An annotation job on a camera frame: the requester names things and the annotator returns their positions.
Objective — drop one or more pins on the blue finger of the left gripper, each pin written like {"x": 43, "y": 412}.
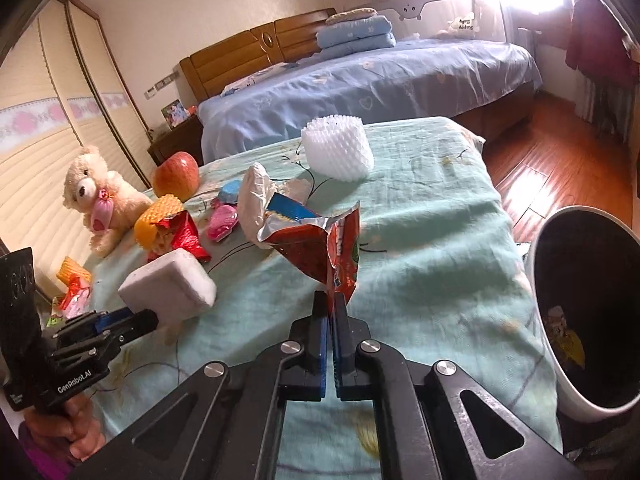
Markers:
{"x": 111, "y": 320}

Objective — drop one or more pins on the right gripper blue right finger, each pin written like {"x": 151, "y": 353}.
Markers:
{"x": 351, "y": 381}

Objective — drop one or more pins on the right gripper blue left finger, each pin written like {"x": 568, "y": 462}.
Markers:
{"x": 305, "y": 373}

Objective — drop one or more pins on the white styrofoam block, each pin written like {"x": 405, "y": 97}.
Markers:
{"x": 174, "y": 286}

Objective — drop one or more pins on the orange red snack bag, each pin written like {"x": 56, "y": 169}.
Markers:
{"x": 325, "y": 249}

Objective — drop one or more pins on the orange foam fruit net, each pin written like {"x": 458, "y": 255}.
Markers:
{"x": 145, "y": 229}

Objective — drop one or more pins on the white paper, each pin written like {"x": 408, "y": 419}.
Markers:
{"x": 256, "y": 191}

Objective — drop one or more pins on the pink plastic package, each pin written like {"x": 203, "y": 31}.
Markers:
{"x": 222, "y": 222}

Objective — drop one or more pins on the blue plastic package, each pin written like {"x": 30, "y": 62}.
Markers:
{"x": 229, "y": 192}

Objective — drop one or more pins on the white foam fruit net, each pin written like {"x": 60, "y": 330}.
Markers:
{"x": 337, "y": 146}

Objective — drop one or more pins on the yellow snack bag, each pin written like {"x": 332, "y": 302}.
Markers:
{"x": 565, "y": 342}

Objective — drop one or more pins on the black trash bin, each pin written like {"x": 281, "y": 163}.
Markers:
{"x": 587, "y": 261}

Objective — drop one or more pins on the person's left hand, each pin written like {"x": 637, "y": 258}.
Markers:
{"x": 77, "y": 429}

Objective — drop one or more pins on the pink red snack wrapper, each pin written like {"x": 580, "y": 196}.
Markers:
{"x": 77, "y": 297}

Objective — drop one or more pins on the green drink pouch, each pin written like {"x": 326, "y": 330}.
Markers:
{"x": 54, "y": 319}

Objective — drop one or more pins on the light green floral bedsheet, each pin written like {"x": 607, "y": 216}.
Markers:
{"x": 462, "y": 384}

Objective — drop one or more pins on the cream teddy bear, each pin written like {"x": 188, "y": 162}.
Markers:
{"x": 110, "y": 205}

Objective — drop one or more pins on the red yellow apple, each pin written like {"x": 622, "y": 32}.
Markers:
{"x": 178, "y": 175}

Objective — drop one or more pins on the dark wooden nightstand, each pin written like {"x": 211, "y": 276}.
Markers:
{"x": 186, "y": 137}

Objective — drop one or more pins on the framed photo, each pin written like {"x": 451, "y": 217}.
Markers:
{"x": 175, "y": 114}

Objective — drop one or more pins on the white sliding wardrobe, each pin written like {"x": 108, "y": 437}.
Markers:
{"x": 61, "y": 90}

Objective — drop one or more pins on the white blue pillow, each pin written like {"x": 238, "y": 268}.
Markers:
{"x": 257, "y": 77}

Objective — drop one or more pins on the blue bed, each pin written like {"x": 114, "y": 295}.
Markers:
{"x": 414, "y": 79}

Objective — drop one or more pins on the wooden headboard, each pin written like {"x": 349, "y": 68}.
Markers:
{"x": 285, "y": 40}

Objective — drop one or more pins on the folded blue quilts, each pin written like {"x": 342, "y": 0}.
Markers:
{"x": 344, "y": 27}

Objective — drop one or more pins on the dark red hanging coat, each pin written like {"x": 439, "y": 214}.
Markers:
{"x": 596, "y": 46}

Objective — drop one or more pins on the grey bed guard rail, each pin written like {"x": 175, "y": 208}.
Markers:
{"x": 459, "y": 19}

